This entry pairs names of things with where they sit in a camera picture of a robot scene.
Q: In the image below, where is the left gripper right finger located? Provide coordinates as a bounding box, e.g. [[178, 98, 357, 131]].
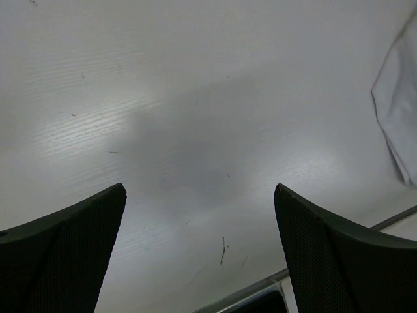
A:
[[274, 184, 416, 312]]

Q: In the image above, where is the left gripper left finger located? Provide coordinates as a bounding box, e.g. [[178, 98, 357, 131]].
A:
[[1, 183, 126, 312]]

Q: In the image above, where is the white skirt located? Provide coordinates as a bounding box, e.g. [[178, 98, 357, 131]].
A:
[[371, 10, 416, 188]]

